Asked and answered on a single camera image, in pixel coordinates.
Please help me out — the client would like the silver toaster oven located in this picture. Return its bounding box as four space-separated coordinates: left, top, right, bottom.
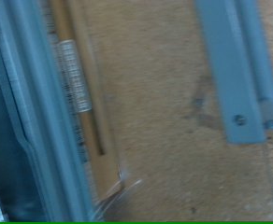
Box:
0 0 93 222

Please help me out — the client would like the glass oven door with handle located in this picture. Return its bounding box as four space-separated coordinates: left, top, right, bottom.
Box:
46 0 273 222

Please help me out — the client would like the wooden block under oven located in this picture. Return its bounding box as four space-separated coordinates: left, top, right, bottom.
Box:
47 0 125 200

